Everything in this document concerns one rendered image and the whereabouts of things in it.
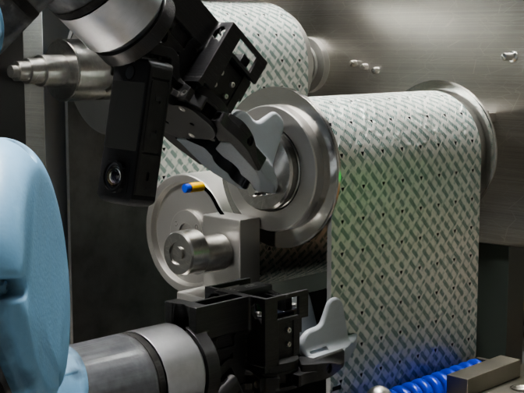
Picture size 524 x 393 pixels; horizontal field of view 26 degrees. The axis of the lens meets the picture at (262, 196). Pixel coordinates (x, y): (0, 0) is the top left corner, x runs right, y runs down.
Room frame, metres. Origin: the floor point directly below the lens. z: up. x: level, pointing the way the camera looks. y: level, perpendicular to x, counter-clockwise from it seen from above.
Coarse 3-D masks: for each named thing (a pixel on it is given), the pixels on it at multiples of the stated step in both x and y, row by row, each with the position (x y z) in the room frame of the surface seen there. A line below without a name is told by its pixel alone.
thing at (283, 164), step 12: (288, 144) 1.00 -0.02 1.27; (276, 156) 1.00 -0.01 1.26; (288, 156) 0.99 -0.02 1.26; (276, 168) 1.00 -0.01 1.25; (288, 168) 0.99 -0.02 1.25; (300, 168) 1.00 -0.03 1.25; (288, 180) 0.99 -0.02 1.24; (240, 192) 1.03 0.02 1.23; (288, 192) 0.99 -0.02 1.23; (252, 204) 1.02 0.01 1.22; (264, 204) 1.01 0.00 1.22; (276, 204) 1.00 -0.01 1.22; (288, 204) 1.01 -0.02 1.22
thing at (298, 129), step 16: (256, 112) 1.03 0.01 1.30; (288, 112) 1.01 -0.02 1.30; (288, 128) 1.01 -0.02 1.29; (304, 128) 0.99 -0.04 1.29; (304, 144) 0.99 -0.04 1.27; (304, 160) 0.99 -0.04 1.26; (320, 160) 0.99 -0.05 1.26; (304, 176) 0.99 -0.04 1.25; (320, 176) 0.99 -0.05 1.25; (304, 192) 0.99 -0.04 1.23; (320, 192) 0.99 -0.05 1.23; (240, 208) 1.05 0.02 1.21; (288, 208) 1.01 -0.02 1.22; (304, 208) 0.99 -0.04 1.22; (272, 224) 1.02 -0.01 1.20; (288, 224) 1.01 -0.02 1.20
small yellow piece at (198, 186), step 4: (184, 184) 1.03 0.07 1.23; (188, 184) 1.03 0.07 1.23; (192, 184) 1.03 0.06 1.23; (196, 184) 1.04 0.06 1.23; (200, 184) 1.04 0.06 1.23; (184, 188) 1.03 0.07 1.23; (188, 188) 1.03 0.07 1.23; (192, 188) 1.03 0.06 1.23; (196, 188) 1.03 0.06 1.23; (200, 188) 1.04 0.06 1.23; (204, 188) 1.04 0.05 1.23; (184, 192) 1.03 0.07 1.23; (188, 192) 1.03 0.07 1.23; (192, 192) 1.03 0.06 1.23; (208, 192) 1.04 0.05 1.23; (212, 196) 1.04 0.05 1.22; (212, 200) 1.04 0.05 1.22; (216, 200) 1.04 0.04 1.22; (216, 204) 1.04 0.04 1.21; (216, 208) 1.04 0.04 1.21; (220, 208) 1.04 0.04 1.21; (220, 212) 1.04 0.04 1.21
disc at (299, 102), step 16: (256, 96) 1.05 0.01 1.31; (272, 96) 1.03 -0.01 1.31; (288, 96) 1.02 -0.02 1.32; (304, 96) 1.01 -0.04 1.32; (304, 112) 1.01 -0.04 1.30; (320, 112) 0.99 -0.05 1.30; (320, 128) 0.99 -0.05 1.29; (320, 144) 0.99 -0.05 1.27; (336, 144) 0.98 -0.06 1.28; (336, 160) 0.98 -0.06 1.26; (336, 176) 0.98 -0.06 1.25; (336, 192) 0.98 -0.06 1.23; (320, 208) 0.99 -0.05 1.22; (304, 224) 1.00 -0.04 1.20; (320, 224) 0.99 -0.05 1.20; (272, 240) 1.03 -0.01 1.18; (288, 240) 1.02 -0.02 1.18; (304, 240) 1.00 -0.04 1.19
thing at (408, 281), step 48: (336, 240) 0.99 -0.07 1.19; (384, 240) 1.04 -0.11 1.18; (432, 240) 1.10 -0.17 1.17; (336, 288) 0.99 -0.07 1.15; (384, 288) 1.04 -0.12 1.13; (432, 288) 1.10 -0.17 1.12; (384, 336) 1.05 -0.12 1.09; (432, 336) 1.10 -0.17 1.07; (336, 384) 0.99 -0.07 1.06; (384, 384) 1.05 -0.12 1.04
